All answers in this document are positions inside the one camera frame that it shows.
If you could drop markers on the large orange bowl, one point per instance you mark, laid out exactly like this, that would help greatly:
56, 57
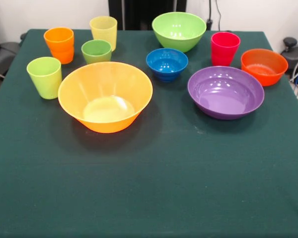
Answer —
109, 81

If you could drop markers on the blue bowl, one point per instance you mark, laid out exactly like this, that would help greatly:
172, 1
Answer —
166, 64

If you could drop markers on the dark green tablecloth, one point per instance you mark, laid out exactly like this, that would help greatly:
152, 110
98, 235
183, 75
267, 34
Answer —
149, 186

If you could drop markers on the purple bowl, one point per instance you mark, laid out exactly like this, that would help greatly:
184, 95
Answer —
226, 99

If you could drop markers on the large light green bowl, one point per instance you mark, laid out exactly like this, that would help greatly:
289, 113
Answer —
178, 29

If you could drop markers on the yellow cup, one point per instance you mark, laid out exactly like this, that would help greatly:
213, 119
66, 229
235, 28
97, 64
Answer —
103, 29

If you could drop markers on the red cup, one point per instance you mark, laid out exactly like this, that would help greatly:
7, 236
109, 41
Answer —
224, 52

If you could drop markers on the lime green cup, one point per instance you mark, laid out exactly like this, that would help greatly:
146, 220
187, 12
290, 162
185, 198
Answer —
44, 79

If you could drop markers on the orange cup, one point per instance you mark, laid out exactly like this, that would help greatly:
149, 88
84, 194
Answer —
60, 49

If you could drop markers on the small red-orange bowl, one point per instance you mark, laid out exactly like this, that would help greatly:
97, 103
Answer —
263, 67

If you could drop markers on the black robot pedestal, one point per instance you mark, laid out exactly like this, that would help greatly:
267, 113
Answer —
149, 12

